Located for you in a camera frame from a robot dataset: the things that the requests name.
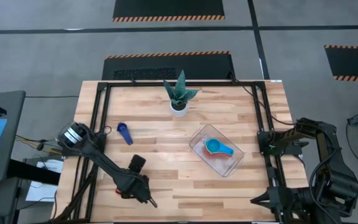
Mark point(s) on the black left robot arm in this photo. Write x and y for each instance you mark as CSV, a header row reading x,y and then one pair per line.
x,y
98,155

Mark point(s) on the green snake plant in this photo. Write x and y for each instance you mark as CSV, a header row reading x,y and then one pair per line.
x,y
180,91

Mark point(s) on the red measuring cup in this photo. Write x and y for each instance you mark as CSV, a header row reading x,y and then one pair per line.
x,y
211,153

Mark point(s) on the black hazard-striped floor mat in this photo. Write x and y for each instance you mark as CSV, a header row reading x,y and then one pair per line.
x,y
166,7
204,67
353,62

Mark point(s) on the white plant pot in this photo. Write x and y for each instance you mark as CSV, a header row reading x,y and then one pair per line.
x,y
178,112

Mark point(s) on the white paper sheet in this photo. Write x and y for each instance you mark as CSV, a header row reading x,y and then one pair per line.
x,y
42,190

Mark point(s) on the black aluminium table frame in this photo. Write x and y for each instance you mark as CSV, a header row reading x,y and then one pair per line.
x,y
135,84

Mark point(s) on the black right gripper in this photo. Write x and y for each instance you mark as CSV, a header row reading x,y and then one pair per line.
x,y
283,200

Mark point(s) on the teal measuring cup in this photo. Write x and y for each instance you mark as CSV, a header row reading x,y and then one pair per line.
x,y
216,146

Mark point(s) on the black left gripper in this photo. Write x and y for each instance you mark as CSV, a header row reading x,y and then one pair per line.
x,y
134,188

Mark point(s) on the small navy measuring cup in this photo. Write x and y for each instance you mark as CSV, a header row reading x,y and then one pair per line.
x,y
125,133

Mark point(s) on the clear plastic basket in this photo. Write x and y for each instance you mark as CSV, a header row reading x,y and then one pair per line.
x,y
225,165

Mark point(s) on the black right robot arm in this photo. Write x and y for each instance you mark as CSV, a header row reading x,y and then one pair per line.
x,y
334,180

